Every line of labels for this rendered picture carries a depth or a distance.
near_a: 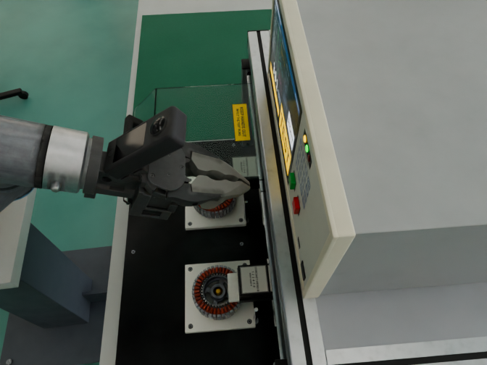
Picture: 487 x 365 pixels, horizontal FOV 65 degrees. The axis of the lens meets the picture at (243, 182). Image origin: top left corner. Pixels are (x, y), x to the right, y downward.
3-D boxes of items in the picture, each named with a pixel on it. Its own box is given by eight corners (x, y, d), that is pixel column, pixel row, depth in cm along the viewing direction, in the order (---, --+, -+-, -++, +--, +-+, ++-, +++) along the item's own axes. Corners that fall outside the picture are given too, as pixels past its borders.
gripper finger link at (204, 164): (234, 184, 59) (176, 174, 56) (251, 164, 55) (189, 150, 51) (235, 202, 58) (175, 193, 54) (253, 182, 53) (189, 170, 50)
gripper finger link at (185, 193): (216, 182, 53) (153, 170, 49) (220, 174, 51) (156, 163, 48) (217, 212, 50) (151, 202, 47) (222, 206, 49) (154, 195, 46)
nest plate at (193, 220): (185, 230, 95) (185, 228, 94) (185, 179, 103) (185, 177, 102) (246, 226, 96) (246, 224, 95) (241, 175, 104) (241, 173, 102)
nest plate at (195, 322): (185, 333, 82) (185, 332, 81) (185, 266, 90) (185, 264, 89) (255, 327, 83) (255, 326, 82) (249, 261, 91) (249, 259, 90)
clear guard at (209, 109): (126, 205, 72) (117, 188, 67) (135, 109, 85) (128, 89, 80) (298, 193, 73) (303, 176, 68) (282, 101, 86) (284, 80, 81)
